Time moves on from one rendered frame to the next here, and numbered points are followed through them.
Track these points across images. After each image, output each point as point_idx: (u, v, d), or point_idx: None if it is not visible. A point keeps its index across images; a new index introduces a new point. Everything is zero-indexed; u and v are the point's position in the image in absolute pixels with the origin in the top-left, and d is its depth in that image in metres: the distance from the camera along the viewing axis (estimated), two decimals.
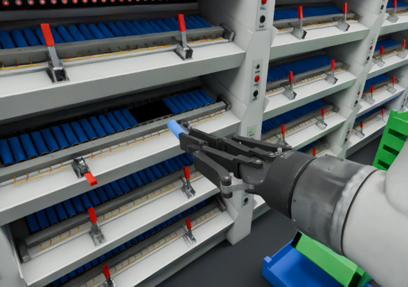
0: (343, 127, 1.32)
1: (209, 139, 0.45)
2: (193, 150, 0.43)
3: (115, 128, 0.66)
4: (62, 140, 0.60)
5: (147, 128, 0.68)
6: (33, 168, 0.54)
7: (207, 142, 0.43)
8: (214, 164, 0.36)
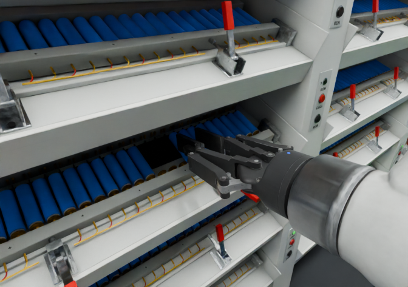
0: (396, 147, 1.08)
1: None
2: (224, 142, 0.46)
3: (118, 181, 0.42)
4: (30, 211, 0.36)
5: (167, 181, 0.44)
6: None
7: None
8: None
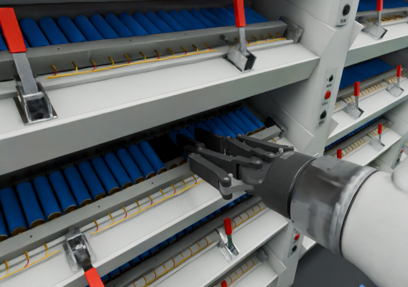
0: (398, 145, 1.09)
1: (214, 138, 0.45)
2: (190, 152, 0.43)
3: (132, 175, 0.44)
4: (48, 202, 0.37)
5: (179, 174, 0.45)
6: None
7: (203, 144, 0.42)
8: (212, 166, 0.36)
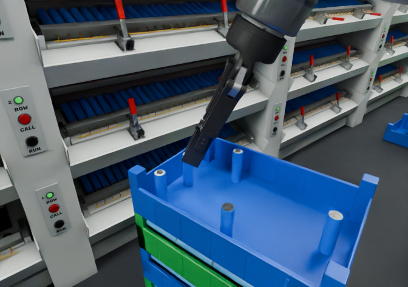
0: None
1: (209, 139, 0.45)
2: None
3: (323, 6, 1.03)
4: None
5: (341, 8, 1.04)
6: None
7: None
8: None
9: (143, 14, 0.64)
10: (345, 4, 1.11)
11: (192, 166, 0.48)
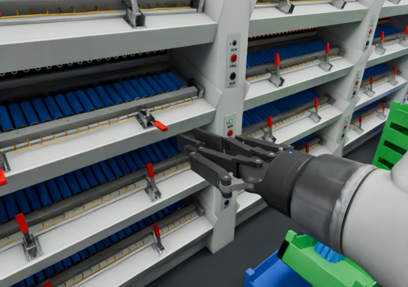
0: (340, 120, 1.19)
1: None
2: (223, 142, 0.46)
3: (53, 114, 0.54)
4: None
5: (93, 116, 0.55)
6: None
7: None
8: None
9: None
10: (127, 97, 0.61)
11: (91, 104, 0.59)
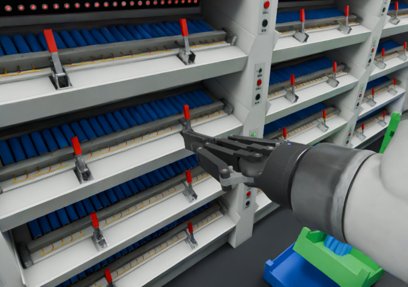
0: (345, 128, 1.31)
1: None
2: (217, 144, 0.46)
3: (115, 128, 0.67)
4: (61, 140, 0.61)
5: (145, 127, 0.68)
6: (32, 166, 0.55)
7: None
8: None
9: None
10: (169, 113, 0.75)
11: (141, 118, 0.72)
